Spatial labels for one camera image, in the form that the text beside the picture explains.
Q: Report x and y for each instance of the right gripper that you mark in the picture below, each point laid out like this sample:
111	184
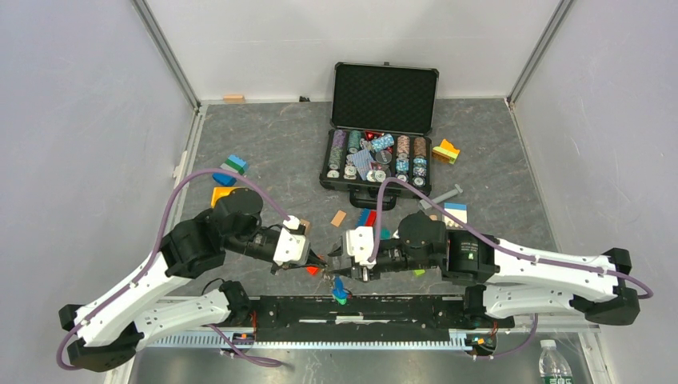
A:
359	273

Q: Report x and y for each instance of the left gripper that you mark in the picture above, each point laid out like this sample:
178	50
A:
313	259

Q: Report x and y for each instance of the blue key tag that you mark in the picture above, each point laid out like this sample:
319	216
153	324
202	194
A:
338	290

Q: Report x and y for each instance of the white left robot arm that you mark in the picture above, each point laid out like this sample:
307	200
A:
109	331

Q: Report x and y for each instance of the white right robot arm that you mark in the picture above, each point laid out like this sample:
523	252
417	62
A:
501	279

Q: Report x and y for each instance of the blue red brick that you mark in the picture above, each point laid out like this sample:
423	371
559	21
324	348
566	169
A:
367	217

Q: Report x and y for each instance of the orange flat block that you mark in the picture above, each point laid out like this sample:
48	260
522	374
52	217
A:
338	218

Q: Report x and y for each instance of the grey plastic bolt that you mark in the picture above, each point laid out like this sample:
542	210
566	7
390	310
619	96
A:
425	205

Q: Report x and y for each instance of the blue white brick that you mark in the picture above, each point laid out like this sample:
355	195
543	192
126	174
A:
459	211

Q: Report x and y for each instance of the yellow window brick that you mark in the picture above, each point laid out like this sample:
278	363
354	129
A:
219	192

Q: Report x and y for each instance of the yellow orange brick pile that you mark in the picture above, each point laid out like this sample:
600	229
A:
445	152

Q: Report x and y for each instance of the blue grey green brick stack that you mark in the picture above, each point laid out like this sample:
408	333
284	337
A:
233	164

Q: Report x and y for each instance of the black poker chip case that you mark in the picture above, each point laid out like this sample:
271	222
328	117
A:
381	118

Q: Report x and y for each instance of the wooden block on ledge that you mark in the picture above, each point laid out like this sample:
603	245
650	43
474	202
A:
233	98

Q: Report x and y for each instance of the plastic water bottle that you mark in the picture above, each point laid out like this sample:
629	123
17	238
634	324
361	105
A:
553	367

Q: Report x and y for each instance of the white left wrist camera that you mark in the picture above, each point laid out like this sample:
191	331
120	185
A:
292	245

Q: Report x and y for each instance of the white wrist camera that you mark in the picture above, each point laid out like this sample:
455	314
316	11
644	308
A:
292	245
358	244

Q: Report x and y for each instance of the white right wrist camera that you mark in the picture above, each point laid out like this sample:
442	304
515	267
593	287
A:
358	244

